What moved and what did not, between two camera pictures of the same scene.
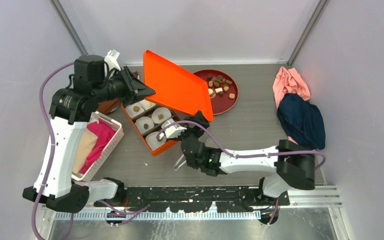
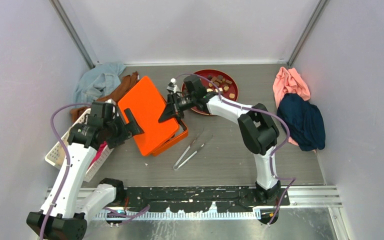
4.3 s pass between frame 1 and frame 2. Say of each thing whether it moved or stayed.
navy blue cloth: stayed
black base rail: stayed
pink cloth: stayed
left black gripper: moved
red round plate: stayed
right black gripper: moved
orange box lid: moved
